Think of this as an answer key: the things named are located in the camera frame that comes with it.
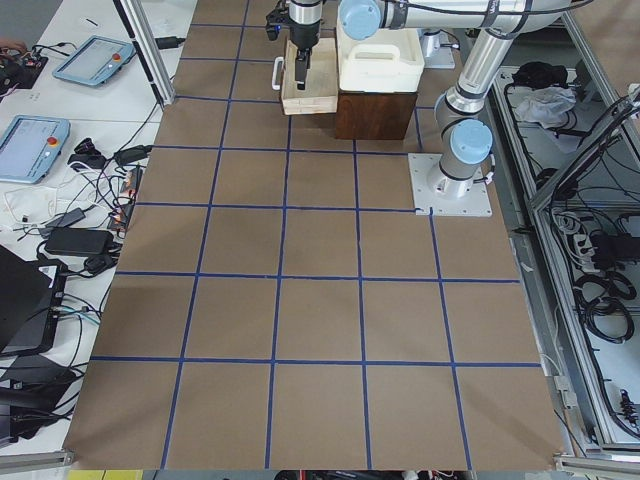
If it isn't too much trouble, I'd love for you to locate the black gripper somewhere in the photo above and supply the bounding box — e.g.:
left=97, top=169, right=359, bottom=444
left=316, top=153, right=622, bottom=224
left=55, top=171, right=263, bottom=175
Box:
left=288, top=0, right=321, bottom=91

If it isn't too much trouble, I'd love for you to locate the wooden drawer with white handle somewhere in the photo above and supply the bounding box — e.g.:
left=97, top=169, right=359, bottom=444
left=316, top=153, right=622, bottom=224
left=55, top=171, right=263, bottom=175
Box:
left=271, top=38, right=338, bottom=115

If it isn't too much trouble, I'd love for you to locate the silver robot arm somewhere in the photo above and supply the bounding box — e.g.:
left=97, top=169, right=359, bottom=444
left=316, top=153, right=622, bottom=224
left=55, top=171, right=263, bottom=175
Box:
left=338, top=1, right=570, bottom=199

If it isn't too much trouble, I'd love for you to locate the dark wooden drawer cabinet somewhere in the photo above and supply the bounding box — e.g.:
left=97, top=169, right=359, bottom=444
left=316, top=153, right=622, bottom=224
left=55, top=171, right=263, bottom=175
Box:
left=335, top=90, right=418, bottom=140

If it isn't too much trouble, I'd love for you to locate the white plastic tray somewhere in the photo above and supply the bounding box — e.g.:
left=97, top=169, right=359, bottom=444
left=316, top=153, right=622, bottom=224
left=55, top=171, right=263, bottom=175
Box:
left=336, top=24, right=424, bottom=93

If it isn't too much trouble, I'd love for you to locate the blue teach pendant far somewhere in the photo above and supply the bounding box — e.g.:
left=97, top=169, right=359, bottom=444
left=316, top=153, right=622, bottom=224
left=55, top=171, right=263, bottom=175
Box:
left=52, top=35, right=136, bottom=87

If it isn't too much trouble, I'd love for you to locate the blue teach pendant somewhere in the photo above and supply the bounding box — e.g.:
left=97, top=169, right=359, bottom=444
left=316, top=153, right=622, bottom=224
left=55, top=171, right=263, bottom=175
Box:
left=1, top=115, right=70, bottom=184
left=52, top=35, right=136, bottom=87

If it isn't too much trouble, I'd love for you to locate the crumpled white cloth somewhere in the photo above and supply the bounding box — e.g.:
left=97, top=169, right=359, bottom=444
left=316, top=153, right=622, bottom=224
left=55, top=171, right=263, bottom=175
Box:
left=514, top=87, right=576, bottom=129

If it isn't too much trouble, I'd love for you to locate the blue teach pendant near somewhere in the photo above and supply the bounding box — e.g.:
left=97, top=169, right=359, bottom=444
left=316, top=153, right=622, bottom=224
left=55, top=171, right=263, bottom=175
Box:
left=1, top=115, right=70, bottom=184

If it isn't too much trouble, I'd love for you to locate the black power brick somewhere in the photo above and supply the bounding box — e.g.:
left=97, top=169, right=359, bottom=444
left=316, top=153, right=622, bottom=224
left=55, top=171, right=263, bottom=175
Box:
left=44, top=227, right=114, bottom=257

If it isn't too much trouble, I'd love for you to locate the black laptop stand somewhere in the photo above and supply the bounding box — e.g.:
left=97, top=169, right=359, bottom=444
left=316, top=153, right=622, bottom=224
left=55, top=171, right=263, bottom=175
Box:
left=1, top=248, right=68, bottom=357

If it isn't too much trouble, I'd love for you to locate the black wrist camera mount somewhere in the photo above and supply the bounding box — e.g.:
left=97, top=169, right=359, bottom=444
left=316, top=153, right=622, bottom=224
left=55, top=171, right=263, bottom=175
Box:
left=265, top=0, right=290, bottom=41

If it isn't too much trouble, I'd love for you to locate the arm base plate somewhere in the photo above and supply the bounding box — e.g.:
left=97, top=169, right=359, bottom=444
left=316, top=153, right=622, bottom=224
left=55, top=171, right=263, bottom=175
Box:
left=408, top=153, right=492, bottom=218
left=418, top=30, right=455, bottom=70

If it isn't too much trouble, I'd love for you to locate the aluminium frame post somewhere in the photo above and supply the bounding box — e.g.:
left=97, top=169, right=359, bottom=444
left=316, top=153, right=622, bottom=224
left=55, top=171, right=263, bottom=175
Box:
left=113, top=0, right=175, bottom=108

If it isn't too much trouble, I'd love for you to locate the aluminium side rack frame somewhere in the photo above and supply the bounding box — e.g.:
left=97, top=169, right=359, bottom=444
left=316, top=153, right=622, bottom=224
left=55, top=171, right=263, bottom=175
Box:
left=492, top=1, right=639, bottom=479

